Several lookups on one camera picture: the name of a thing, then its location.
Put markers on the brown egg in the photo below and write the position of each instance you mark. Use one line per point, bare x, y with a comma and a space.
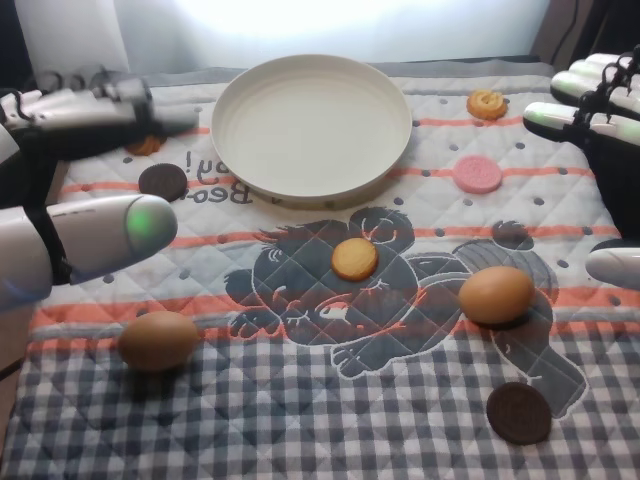
496, 295
157, 341

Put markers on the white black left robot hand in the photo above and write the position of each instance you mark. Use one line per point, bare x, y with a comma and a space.
105, 225

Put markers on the dark brown sandwich cookie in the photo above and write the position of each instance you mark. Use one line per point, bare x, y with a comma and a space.
519, 413
162, 182

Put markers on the round cream plate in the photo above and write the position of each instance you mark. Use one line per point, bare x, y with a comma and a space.
310, 125

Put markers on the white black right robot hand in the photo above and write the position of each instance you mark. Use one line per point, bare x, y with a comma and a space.
617, 150

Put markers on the yellow swirl butter cookie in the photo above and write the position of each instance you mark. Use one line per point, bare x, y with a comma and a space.
487, 105
147, 147

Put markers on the grey quilt with printed bear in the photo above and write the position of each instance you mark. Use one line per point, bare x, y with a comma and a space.
300, 400

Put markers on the pink sandwich cookie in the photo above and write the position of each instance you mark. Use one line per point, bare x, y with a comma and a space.
477, 173

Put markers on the round yellow butter biscuit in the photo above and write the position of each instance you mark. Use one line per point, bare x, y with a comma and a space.
354, 259

